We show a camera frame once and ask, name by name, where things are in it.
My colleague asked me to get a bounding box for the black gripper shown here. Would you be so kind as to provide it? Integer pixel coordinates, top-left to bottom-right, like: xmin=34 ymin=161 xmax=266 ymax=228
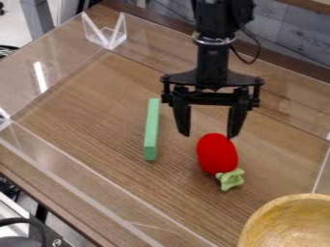
xmin=162 ymin=41 xmax=265 ymax=139

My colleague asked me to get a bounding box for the red plush fruit green stem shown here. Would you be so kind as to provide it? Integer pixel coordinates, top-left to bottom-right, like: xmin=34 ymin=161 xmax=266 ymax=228
xmin=197 ymin=133 xmax=245 ymax=192

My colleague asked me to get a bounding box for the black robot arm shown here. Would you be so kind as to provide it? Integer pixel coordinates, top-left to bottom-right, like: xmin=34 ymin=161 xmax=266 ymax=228
xmin=162 ymin=0 xmax=265 ymax=139

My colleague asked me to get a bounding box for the green rectangular block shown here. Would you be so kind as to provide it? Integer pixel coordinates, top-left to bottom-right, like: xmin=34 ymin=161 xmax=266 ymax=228
xmin=143 ymin=98 xmax=160 ymax=161

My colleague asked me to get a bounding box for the wooden bowl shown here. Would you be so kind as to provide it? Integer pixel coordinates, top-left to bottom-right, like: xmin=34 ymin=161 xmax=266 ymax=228
xmin=238 ymin=193 xmax=330 ymax=247

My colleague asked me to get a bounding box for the black equipment with screw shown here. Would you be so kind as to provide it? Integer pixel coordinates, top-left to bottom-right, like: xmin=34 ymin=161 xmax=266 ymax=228
xmin=28 ymin=215 xmax=75 ymax=247

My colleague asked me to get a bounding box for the clear acrylic corner bracket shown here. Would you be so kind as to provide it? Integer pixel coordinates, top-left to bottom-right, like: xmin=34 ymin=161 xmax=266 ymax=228
xmin=82 ymin=12 xmax=128 ymax=50

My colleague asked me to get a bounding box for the black cable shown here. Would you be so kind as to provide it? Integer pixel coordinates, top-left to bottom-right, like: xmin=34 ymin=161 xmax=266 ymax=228
xmin=0 ymin=217 xmax=44 ymax=247

